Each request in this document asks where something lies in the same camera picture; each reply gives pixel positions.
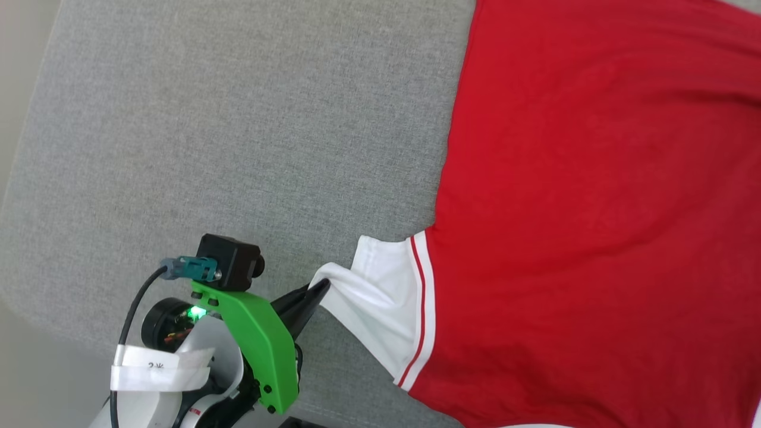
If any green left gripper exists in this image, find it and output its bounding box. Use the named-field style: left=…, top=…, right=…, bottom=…
left=190, top=278, right=332, bottom=417

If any red and white jersey shirt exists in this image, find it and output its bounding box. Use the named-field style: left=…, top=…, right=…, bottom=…
left=309, top=0, right=761, bottom=428

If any white label tape strip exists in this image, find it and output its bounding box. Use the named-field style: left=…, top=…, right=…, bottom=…
left=110, top=344, right=215, bottom=392

